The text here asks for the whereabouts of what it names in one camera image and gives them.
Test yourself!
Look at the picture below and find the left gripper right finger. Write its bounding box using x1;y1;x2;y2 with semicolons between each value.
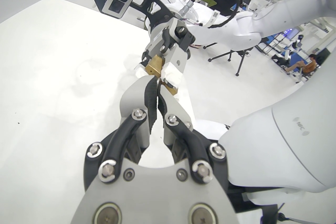
158;83;229;186

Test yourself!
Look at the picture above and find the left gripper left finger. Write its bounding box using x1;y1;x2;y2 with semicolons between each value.
83;76;159;191

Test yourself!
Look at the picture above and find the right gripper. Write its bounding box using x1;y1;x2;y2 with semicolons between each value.
135;18;196;90

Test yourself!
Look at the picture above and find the brass padlock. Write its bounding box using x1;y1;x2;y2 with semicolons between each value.
145;54;165;76

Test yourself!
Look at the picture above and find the black swivel chair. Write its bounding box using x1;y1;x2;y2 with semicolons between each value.
203;42;253;77

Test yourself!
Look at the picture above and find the robot body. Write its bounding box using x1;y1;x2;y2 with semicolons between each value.
196;48;336;224

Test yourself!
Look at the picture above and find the black cable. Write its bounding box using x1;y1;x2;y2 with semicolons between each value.
196;0;241;29

